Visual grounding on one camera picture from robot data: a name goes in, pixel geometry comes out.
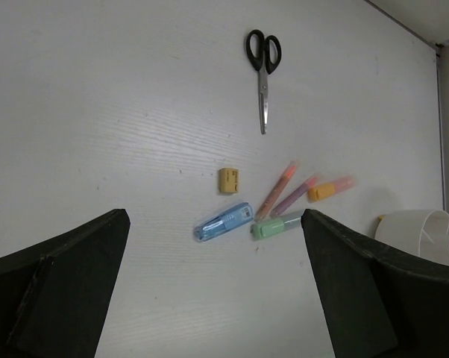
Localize yellow eraser block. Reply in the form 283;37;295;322
219;168;239;194

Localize yellow capped pink highlighter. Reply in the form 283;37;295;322
307;176;356;202

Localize white round divided container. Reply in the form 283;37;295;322
375;210;449;266

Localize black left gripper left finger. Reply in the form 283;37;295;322
0;209;131;357

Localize black handled scissors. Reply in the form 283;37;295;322
245;29;282;135

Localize aluminium rail at table edge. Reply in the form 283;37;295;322
436;44;447;210

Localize purple highlighter pen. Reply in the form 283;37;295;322
270;174;319;218

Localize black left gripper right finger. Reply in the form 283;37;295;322
301;209;449;357

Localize green capped highlighter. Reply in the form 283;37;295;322
251;211;304;240

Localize blue correction tape dispenser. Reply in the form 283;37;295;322
194;202;254;242

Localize orange highlighter pen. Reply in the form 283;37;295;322
254;160;299;222

